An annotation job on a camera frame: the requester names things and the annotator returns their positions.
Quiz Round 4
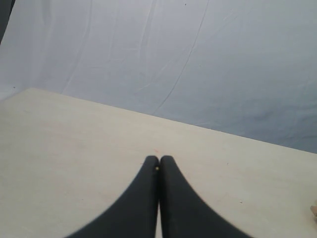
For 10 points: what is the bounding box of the wooden stick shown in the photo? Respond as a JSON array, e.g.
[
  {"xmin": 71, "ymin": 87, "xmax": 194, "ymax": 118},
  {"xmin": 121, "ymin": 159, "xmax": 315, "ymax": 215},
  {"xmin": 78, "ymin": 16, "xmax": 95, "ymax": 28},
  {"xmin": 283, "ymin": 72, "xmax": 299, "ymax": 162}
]
[{"xmin": 310, "ymin": 205, "xmax": 317, "ymax": 222}]

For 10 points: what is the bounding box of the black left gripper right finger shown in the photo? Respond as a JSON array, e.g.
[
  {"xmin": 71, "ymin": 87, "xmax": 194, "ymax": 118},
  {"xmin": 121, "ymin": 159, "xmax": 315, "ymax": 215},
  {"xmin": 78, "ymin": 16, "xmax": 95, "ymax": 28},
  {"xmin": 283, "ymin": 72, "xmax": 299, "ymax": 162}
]
[{"xmin": 159, "ymin": 156, "xmax": 250, "ymax": 238}]

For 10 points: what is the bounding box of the blue-grey backdrop cloth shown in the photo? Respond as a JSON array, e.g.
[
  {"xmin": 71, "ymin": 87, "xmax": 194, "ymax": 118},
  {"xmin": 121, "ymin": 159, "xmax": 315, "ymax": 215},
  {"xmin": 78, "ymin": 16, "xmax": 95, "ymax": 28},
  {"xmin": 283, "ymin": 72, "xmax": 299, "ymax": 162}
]
[{"xmin": 0, "ymin": 0, "xmax": 317, "ymax": 153}]

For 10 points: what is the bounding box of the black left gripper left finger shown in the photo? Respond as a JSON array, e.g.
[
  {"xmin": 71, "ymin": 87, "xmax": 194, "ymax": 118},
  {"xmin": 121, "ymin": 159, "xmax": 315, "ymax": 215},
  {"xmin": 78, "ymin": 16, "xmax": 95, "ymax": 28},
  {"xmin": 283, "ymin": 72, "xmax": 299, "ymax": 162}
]
[{"xmin": 69, "ymin": 156, "xmax": 159, "ymax": 238}]

